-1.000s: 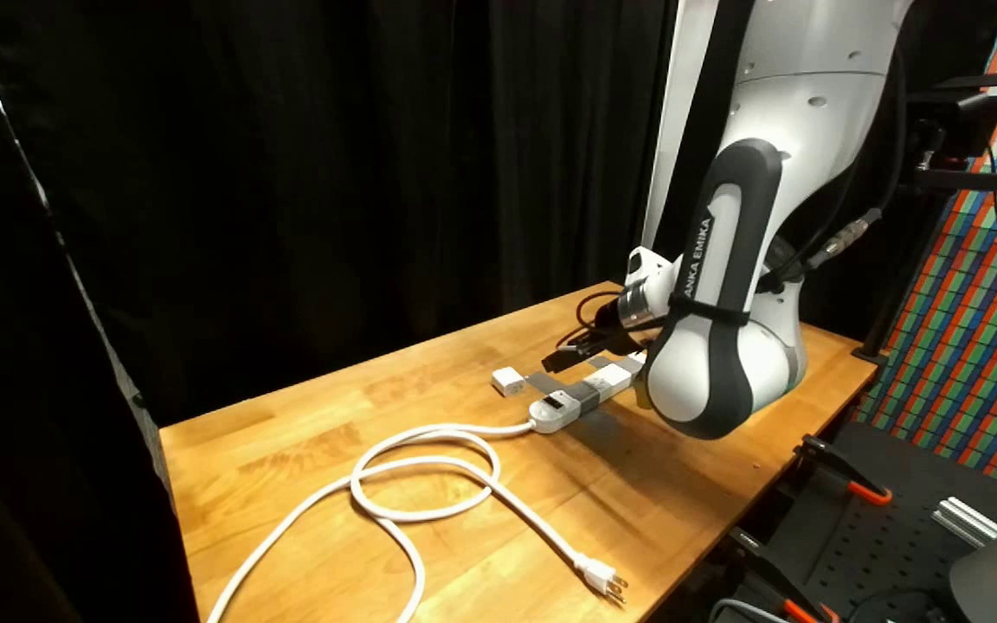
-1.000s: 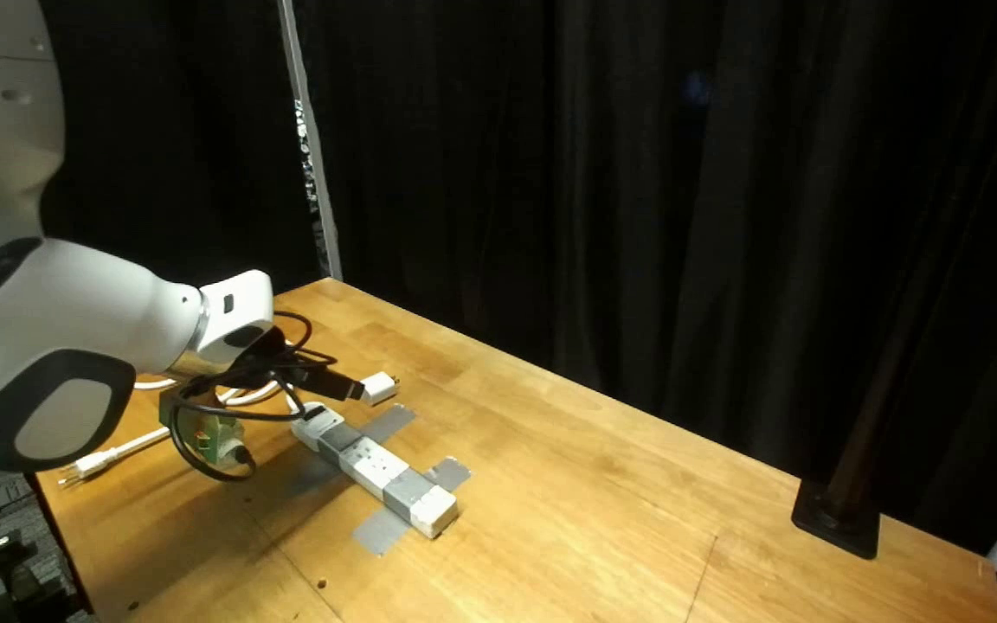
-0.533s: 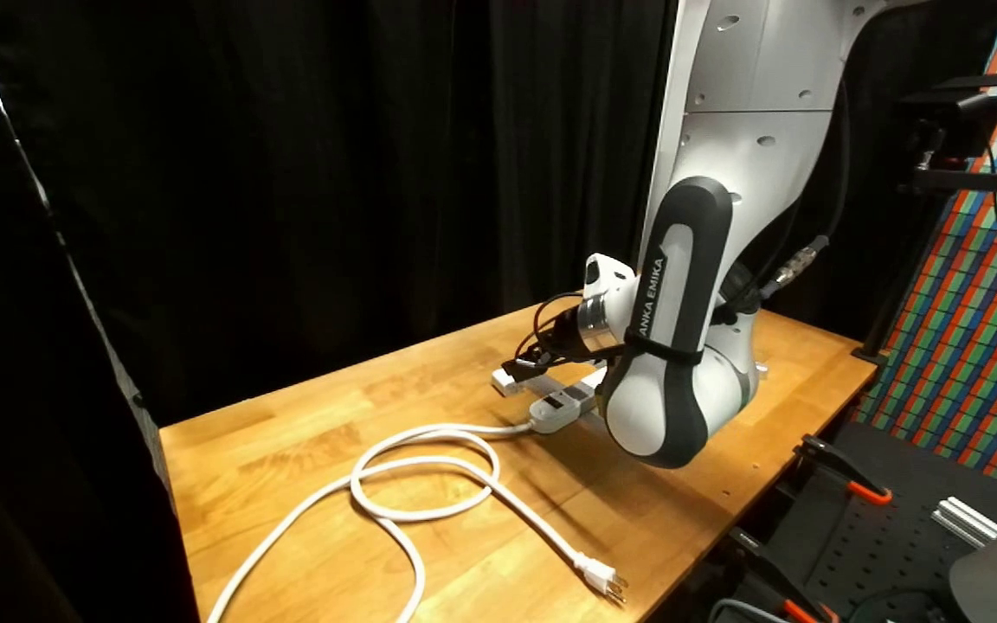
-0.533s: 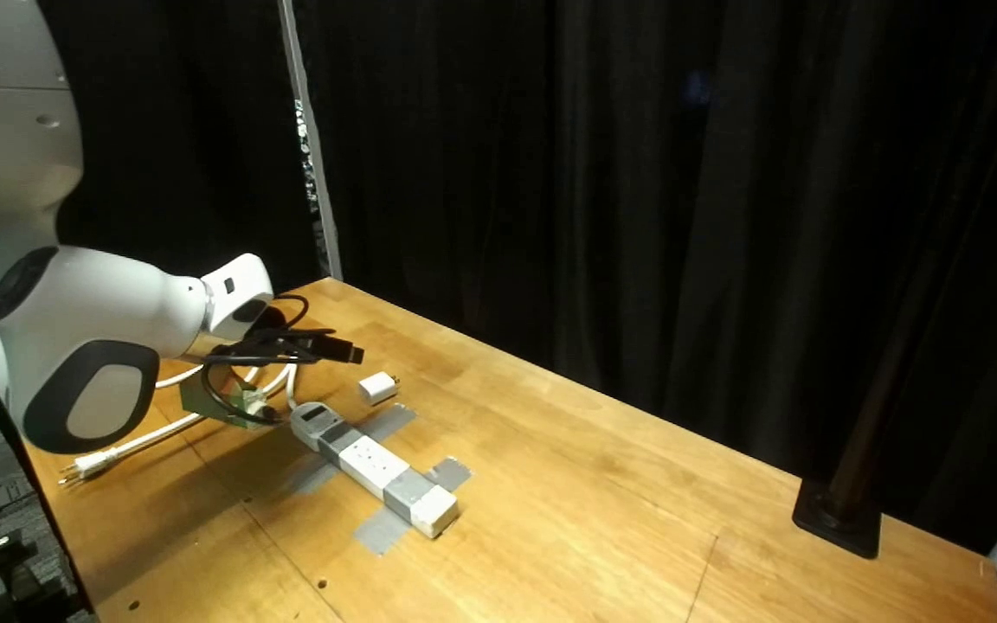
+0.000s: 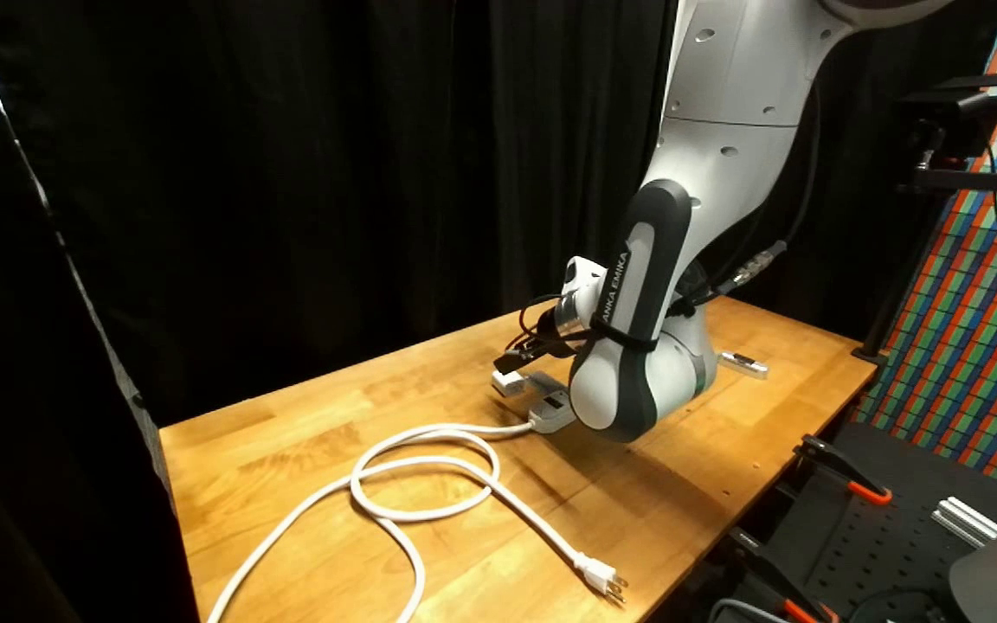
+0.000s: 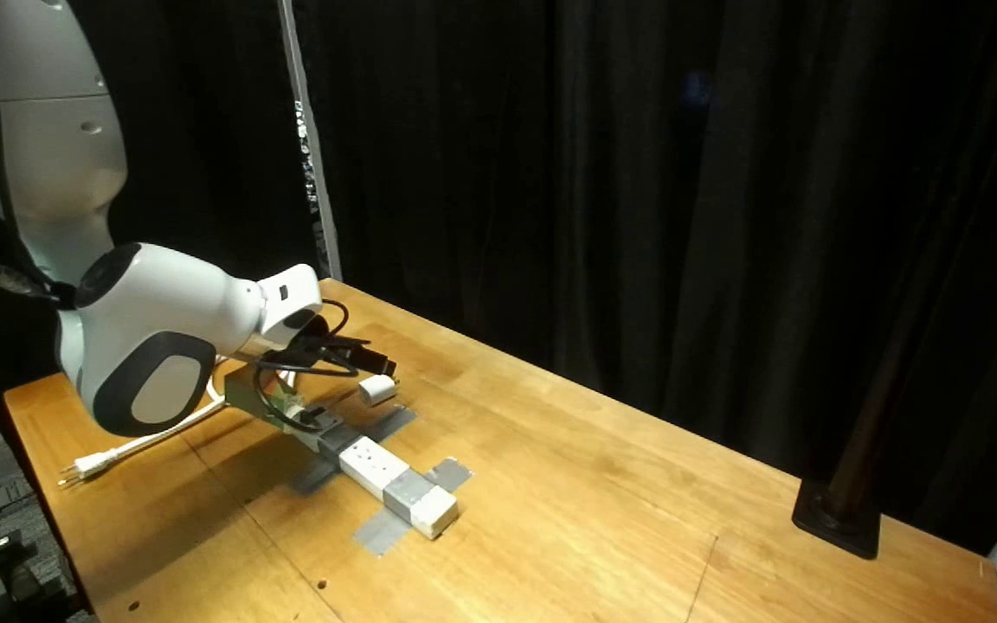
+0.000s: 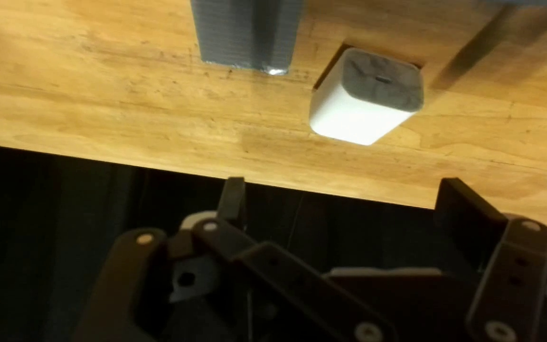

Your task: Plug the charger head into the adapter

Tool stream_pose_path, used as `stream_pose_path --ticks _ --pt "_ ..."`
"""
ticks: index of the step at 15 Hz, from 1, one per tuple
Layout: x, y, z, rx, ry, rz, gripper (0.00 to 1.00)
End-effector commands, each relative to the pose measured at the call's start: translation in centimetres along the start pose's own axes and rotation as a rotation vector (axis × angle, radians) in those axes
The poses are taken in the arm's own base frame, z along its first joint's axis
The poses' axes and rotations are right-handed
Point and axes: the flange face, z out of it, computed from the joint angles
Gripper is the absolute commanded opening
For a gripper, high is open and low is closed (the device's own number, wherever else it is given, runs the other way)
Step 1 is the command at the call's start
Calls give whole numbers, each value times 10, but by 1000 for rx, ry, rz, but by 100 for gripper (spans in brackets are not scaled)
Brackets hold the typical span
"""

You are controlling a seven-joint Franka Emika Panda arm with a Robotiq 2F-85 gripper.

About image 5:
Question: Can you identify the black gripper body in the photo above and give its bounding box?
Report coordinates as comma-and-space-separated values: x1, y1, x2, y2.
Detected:
528, 301, 594, 363

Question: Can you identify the white charger head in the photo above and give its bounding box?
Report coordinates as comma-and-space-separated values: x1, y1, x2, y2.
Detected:
486, 363, 526, 399

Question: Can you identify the small silver black device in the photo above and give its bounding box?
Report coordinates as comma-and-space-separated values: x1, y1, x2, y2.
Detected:
715, 344, 771, 379

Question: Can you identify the black curtain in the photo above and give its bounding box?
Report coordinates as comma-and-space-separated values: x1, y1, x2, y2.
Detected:
0, 0, 997, 623

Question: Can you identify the black perforated workbench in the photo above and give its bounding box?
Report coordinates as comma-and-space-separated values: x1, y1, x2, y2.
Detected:
657, 418, 997, 623

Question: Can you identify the colourful checkered board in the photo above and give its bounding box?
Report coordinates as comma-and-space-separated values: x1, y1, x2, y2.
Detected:
855, 0, 997, 496

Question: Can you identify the silver metal bar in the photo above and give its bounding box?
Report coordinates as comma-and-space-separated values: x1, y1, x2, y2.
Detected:
932, 496, 997, 553

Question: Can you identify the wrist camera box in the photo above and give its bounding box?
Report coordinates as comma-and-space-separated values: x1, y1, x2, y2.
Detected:
557, 251, 611, 327

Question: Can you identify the black arm cable with connector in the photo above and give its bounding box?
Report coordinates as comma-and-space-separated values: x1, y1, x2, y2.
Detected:
666, 237, 792, 318

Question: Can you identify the white power cord with plug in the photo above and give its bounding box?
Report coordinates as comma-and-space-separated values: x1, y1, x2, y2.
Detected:
204, 415, 631, 623

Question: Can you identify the black clamp orange handle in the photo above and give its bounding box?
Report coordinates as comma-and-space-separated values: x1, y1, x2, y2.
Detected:
733, 526, 845, 623
796, 431, 897, 513

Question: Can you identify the light grey frame pole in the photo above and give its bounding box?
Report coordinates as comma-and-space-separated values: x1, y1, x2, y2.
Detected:
0, 26, 173, 490

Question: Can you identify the black camera on stand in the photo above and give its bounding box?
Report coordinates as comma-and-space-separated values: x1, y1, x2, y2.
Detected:
897, 66, 997, 193

